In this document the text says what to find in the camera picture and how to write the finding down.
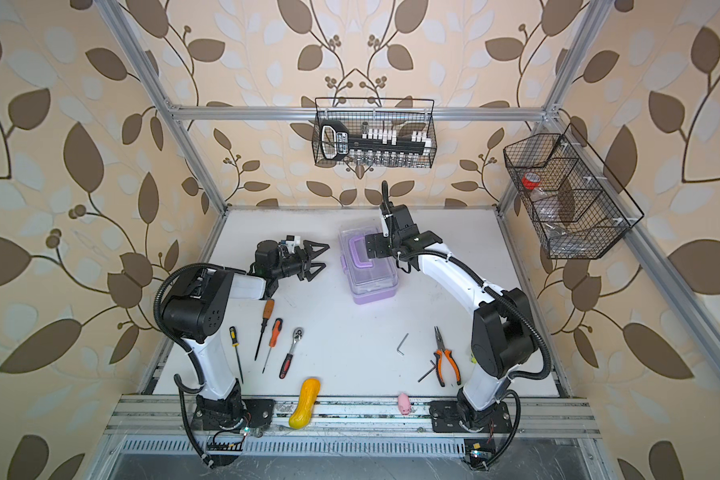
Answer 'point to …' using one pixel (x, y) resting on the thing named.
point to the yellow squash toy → (301, 417)
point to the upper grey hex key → (397, 349)
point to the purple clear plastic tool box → (370, 280)
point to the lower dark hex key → (433, 368)
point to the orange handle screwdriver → (276, 330)
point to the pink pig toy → (404, 404)
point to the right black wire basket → (575, 208)
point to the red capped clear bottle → (531, 181)
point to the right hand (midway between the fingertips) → (383, 243)
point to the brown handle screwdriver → (267, 312)
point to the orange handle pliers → (448, 355)
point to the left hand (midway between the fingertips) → (329, 253)
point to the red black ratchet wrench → (297, 335)
